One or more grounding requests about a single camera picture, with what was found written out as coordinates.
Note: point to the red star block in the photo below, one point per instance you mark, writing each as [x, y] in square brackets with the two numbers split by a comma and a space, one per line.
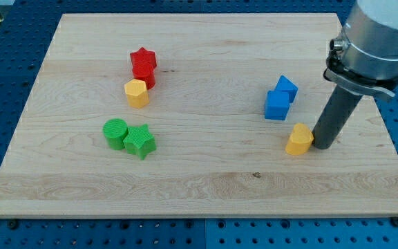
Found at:
[143, 55]

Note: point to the yellow hexagon block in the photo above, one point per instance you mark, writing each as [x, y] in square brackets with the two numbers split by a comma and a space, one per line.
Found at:
[136, 93]

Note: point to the green cylinder block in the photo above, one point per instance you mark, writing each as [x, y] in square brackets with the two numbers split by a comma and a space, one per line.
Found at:
[115, 130]

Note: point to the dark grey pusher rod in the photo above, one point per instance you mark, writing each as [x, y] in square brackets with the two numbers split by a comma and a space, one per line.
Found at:
[334, 116]

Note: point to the blue cube block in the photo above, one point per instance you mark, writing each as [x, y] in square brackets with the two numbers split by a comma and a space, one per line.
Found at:
[276, 105]

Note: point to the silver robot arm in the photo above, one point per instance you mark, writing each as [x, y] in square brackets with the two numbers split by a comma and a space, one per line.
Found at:
[363, 58]

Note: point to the yellow heart block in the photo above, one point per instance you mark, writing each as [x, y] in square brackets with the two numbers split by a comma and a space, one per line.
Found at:
[299, 140]

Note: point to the blue triangle block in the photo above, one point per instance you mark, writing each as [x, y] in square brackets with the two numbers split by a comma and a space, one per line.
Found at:
[286, 85]

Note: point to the wooden board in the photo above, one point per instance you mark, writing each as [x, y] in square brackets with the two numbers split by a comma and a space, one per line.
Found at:
[217, 156]

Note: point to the green star block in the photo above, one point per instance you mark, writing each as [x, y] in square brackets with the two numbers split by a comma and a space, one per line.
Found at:
[139, 141]

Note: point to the red cylinder block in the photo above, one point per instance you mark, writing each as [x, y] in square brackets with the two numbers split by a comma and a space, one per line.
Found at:
[144, 72]

